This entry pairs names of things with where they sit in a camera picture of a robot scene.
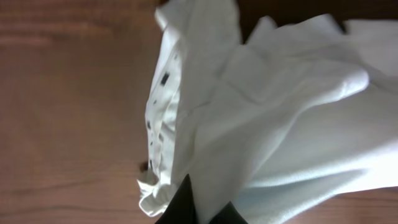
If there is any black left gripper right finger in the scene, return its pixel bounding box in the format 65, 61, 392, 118
209, 202, 248, 224

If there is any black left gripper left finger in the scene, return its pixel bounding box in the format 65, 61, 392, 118
155, 174, 197, 224

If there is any white t-shirt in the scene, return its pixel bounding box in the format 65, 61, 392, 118
138, 1, 397, 223

